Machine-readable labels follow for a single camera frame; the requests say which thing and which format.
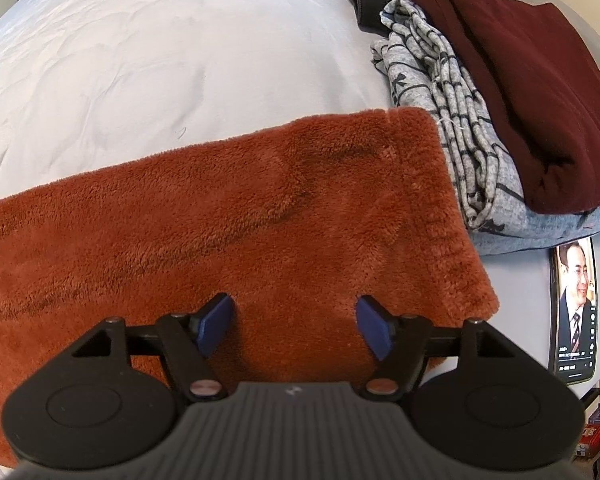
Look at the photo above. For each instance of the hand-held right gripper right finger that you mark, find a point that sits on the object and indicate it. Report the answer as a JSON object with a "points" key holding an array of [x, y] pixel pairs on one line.
{"points": [[373, 329]]}

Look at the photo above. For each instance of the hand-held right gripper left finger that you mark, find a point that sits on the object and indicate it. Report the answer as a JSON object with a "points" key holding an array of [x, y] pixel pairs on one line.
{"points": [[215, 326]]}

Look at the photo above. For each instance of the orange fleece garment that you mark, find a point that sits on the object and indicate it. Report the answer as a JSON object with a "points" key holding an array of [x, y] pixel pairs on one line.
{"points": [[230, 220]]}

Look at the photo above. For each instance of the black smartphone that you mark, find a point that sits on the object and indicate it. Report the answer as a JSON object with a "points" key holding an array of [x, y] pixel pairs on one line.
{"points": [[575, 310]]}

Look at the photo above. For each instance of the blue-grey garment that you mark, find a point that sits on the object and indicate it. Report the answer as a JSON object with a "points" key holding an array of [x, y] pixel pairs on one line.
{"points": [[555, 230]]}

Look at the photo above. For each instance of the grey checked garment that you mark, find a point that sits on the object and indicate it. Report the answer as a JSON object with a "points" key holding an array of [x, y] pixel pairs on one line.
{"points": [[445, 110]]}

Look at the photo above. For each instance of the red and white box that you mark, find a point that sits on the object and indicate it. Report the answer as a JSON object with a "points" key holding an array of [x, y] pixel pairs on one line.
{"points": [[592, 440]]}

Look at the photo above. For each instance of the bed with grey sheet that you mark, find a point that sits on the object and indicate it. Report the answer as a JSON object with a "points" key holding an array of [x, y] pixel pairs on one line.
{"points": [[180, 60]]}

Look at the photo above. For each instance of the maroon garment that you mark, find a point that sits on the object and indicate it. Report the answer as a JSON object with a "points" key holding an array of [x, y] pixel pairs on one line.
{"points": [[520, 85]]}

